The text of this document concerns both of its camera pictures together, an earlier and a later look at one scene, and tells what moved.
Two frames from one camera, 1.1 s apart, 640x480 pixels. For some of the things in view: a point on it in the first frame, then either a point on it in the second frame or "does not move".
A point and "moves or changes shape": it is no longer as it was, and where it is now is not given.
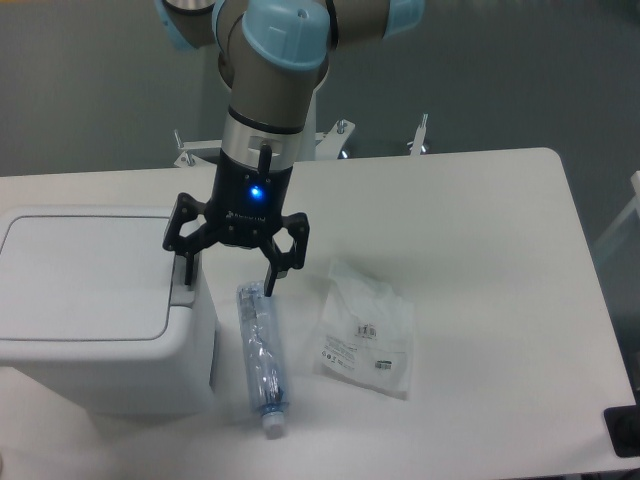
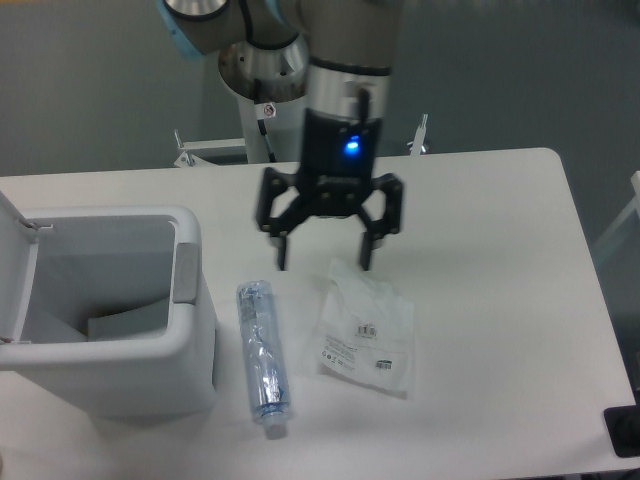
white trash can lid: [99, 278] moves or changes shape
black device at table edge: [623, 427] does not move
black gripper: [244, 208] to [338, 161]
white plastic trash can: [95, 312] moves or changes shape
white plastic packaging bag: [368, 333] does not move
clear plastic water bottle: [259, 325] does not move
